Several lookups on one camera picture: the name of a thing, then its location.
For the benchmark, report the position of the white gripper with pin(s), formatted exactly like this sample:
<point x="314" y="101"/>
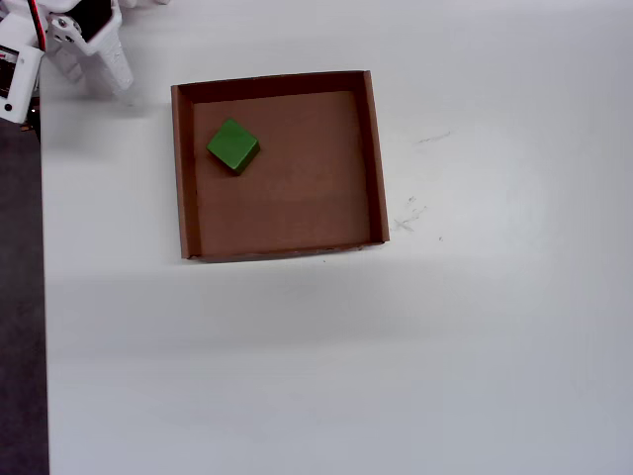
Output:
<point x="110" y="63"/>

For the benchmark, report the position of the green cube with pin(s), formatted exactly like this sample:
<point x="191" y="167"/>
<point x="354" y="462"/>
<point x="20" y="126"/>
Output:
<point x="230" y="143"/>

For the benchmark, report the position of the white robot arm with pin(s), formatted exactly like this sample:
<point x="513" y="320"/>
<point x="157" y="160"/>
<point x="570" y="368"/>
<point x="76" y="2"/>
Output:
<point x="15" y="29"/>

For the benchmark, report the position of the brown cardboard box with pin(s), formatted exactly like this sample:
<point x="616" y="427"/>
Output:
<point x="297" y="198"/>

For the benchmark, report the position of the controller board with brass standoffs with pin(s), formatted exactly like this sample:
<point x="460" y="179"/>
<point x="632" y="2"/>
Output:
<point x="32" y="116"/>

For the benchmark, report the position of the white wrist camera mount plate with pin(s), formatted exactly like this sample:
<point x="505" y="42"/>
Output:
<point x="25" y="74"/>

